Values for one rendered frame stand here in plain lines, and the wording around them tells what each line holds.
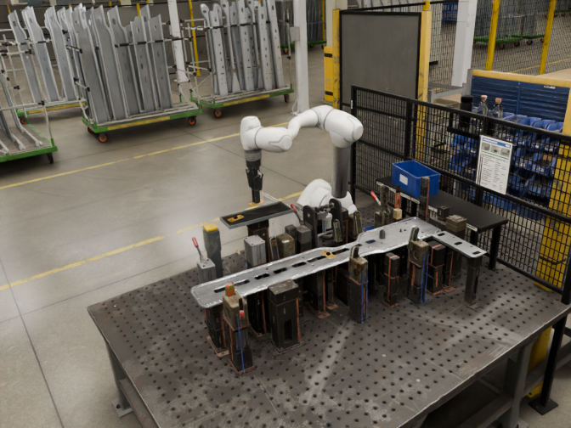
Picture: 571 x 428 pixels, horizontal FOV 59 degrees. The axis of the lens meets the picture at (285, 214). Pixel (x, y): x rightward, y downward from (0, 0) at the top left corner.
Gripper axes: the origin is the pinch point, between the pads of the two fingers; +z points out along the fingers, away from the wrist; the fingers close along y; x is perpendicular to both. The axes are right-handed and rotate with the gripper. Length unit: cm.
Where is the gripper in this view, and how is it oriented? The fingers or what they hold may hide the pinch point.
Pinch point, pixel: (256, 195)
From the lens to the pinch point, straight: 261.6
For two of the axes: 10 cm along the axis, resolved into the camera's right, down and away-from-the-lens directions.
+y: -6.1, -3.0, 7.3
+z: 0.5, 9.1, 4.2
